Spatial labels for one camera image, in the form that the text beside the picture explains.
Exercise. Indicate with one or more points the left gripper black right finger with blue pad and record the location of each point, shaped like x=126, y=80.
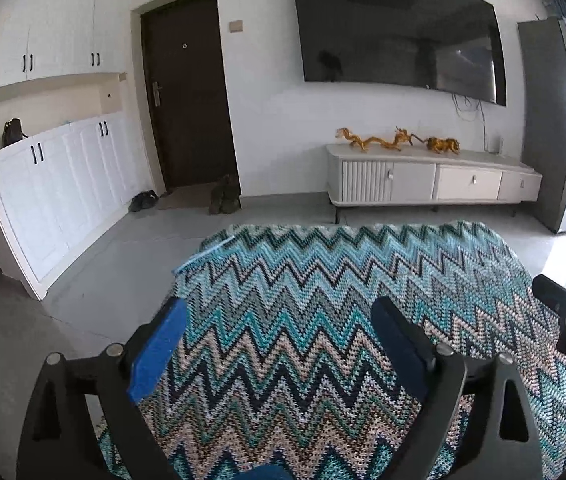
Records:
x=500, y=441

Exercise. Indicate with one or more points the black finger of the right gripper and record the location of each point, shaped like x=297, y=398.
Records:
x=550, y=294

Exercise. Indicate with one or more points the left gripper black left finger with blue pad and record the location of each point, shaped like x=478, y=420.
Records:
x=57, y=439

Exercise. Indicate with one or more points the golden dragon ornament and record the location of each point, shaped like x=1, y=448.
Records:
x=402, y=136

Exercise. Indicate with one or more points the dark grey tall cabinet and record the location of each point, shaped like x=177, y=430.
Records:
x=544, y=148

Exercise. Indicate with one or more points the teal zigzag woven rug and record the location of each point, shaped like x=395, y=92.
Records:
x=280, y=364

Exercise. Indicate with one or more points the white low TV cabinet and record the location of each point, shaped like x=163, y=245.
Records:
x=417, y=177

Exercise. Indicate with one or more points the black shoes near cabinet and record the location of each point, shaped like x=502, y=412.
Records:
x=142, y=201

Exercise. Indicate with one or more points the dark shoes by door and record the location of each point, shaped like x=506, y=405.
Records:
x=225, y=195

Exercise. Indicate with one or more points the white shoe cabinet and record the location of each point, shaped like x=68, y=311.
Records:
x=66, y=71

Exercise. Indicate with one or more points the black handbag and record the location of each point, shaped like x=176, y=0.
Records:
x=12, y=132

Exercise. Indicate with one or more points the dark brown entry door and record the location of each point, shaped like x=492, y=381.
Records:
x=185, y=81

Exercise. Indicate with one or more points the wall-mounted black television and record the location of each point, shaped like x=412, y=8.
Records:
x=452, y=46

